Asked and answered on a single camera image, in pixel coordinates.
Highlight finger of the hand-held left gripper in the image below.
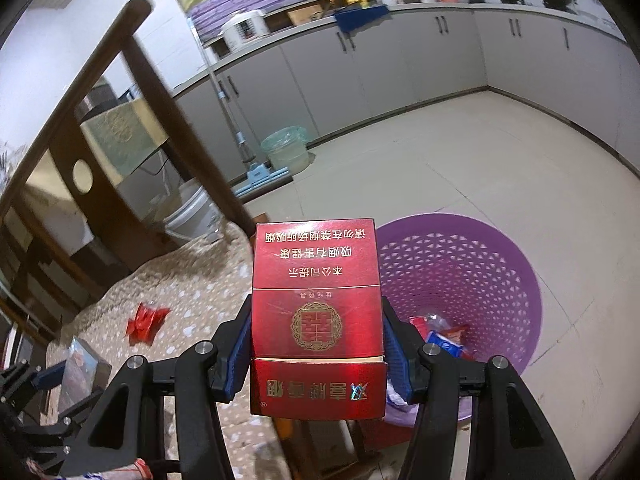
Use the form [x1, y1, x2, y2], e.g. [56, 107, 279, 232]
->
[20, 401, 99, 444]
[0, 360, 67, 397]

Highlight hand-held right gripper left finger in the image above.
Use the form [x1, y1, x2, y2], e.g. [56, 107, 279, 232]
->
[60, 295, 253, 480]

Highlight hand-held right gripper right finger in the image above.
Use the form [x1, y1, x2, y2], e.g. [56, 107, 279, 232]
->
[381, 296, 577, 480]

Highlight shiny clear-wrapped box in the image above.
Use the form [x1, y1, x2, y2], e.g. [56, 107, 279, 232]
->
[65, 337, 112, 411]

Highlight red cigarette box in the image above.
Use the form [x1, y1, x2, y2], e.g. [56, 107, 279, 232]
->
[249, 218, 390, 420]

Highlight red wrapper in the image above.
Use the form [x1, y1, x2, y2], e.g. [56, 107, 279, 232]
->
[125, 301, 170, 346]

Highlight purple plastic basket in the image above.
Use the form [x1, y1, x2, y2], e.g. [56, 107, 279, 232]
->
[372, 214, 543, 428]

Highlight clear plastic wrapper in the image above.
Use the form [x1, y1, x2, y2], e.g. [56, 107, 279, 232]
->
[410, 312, 451, 341]

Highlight beige dotted quilted cushion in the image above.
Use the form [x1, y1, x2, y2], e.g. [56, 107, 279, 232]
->
[45, 220, 281, 480]

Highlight white plastic bucket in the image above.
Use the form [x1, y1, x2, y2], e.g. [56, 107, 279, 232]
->
[162, 177, 226, 241]

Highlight blue flat mop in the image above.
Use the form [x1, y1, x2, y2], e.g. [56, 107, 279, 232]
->
[187, 17, 291, 198]

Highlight bin with green bag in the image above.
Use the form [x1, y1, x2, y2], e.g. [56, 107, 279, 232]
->
[260, 127, 311, 176]

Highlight tan cardboard box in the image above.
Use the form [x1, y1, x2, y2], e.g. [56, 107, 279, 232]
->
[80, 97, 171, 181]

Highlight brown wooden chair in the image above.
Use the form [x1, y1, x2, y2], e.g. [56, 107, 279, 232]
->
[0, 0, 258, 331]

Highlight grey kitchen cabinets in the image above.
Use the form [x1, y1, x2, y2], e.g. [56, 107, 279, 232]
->
[172, 2, 628, 171]

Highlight white rice cooker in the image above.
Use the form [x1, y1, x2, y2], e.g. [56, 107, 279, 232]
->
[220, 9, 268, 53]

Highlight blue cloth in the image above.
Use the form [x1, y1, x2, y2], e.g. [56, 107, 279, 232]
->
[334, 4, 390, 35]

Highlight small brown cardboard box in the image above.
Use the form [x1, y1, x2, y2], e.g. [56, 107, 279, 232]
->
[287, 2, 326, 28]

